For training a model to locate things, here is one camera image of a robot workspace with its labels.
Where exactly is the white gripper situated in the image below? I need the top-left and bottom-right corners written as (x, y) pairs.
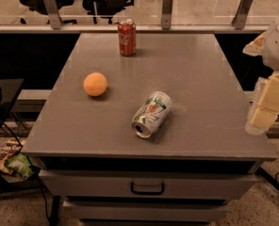
top-left (242, 16), bottom-right (279, 136)

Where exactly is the red coke can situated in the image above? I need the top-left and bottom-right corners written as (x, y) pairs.
top-left (118, 19), bottom-right (136, 57)

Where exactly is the green white soda can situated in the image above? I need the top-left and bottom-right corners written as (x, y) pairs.
top-left (131, 91), bottom-right (172, 138)

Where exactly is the orange fruit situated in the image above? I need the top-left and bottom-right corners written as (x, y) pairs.
top-left (83, 73), bottom-right (107, 97)

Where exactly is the grey lower drawer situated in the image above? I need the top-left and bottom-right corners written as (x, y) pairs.
top-left (63, 201), bottom-right (227, 222)

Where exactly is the green snack bag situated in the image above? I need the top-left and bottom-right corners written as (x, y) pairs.
top-left (6, 153), bottom-right (38, 180)

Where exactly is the black side table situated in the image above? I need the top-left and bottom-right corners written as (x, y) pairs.
top-left (0, 78), bottom-right (24, 127)

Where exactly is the brown snack bag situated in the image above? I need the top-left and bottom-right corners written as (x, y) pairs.
top-left (0, 139), bottom-right (25, 175)

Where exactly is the right metal railing bracket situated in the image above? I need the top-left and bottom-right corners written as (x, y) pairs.
top-left (232, 0), bottom-right (254, 30)

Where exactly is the metal railing bracket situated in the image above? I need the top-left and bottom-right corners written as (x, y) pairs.
top-left (232, 0), bottom-right (254, 30)
top-left (161, 0), bottom-right (173, 30)
top-left (42, 0), bottom-right (62, 29)

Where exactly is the middle metal railing bracket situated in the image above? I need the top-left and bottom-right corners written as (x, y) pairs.
top-left (161, 0), bottom-right (173, 30)

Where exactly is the left metal railing bracket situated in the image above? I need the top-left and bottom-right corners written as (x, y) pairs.
top-left (42, 0), bottom-right (62, 29)

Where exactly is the grey upper drawer with handle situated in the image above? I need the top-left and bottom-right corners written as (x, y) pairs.
top-left (40, 169), bottom-right (255, 201)

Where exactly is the black cable on floor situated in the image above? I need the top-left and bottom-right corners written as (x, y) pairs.
top-left (0, 115), bottom-right (53, 223)

